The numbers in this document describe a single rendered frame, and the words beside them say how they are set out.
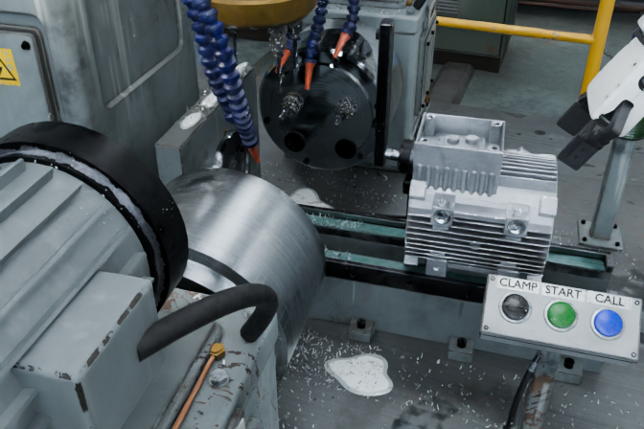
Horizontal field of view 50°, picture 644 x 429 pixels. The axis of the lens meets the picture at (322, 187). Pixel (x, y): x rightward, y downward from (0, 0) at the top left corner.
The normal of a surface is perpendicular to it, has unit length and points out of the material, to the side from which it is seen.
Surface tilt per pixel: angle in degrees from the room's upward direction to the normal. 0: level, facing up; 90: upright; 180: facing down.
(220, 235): 17
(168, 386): 0
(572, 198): 0
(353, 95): 90
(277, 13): 90
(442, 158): 90
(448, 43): 90
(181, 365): 0
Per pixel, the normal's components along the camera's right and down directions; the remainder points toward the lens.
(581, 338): -0.16, -0.36
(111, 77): 0.96, 0.15
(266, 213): 0.51, -0.64
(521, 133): 0.00, -0.84
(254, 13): 0.09, 0.53
